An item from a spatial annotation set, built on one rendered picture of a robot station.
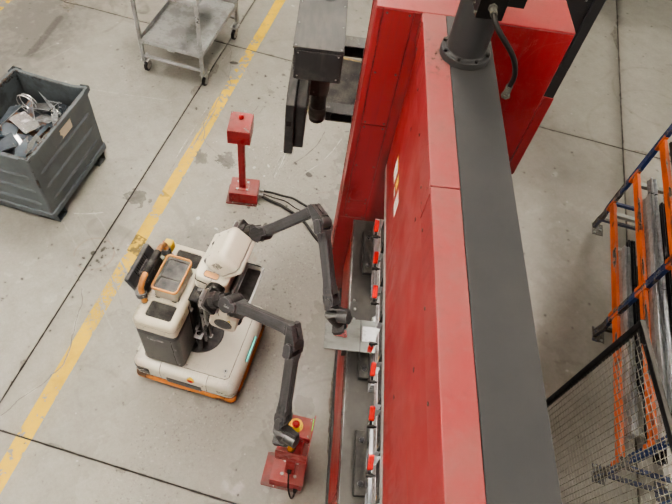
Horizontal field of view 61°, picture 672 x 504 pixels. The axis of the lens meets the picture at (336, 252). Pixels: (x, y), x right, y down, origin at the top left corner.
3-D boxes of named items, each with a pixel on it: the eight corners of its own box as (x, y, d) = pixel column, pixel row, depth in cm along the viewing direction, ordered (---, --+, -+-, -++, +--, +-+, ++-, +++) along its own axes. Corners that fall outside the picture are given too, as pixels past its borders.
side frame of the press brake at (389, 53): (326, 261, 438) (377, -28, 250) (435, 273, 443) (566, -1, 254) (324, 289, 424) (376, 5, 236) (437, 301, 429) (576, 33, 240)
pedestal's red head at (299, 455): (284, 419, 300) (285, 408, 285) (313, 426, 300) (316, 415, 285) (274, 458, 288) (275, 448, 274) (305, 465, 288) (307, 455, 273)
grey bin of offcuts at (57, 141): (43, 135, 478) (12, 64, 419) (110, 154, 474) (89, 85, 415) (-15, 206, 432) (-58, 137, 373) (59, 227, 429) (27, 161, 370)
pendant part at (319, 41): (294, 109, 369) (302, -15, 300) (331, 114, 371) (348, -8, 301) (286, 167, 340) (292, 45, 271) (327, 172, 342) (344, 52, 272)
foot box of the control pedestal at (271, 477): (268, 451, 354) (268, 445, 344) (307, 460, 354) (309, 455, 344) (259, 484, 343) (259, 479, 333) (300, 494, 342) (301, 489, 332)
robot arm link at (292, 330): (309, 322, 254) (296, 328, 246) (304, 349, 258) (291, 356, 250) (233, 290, 275) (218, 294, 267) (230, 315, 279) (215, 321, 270)
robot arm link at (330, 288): (323, 217, 279) (311, 219, 270) (333, 216, 276) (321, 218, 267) (333, 304, 283) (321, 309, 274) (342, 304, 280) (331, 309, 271)
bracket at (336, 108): (325, 109, 367) (327, 101, 361) (363, 114, 368) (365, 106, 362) (321, 155, 344) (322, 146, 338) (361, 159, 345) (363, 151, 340)
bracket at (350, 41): (334, 44, 327) (335, 33, 321) (376, 49, 328) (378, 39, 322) (329, 90, 304) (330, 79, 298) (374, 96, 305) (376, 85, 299)
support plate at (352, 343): (325, 317, 299) (326, 316, 299) (375, 322, 301) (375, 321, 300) (323, 348, 289) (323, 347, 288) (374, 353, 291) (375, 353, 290)
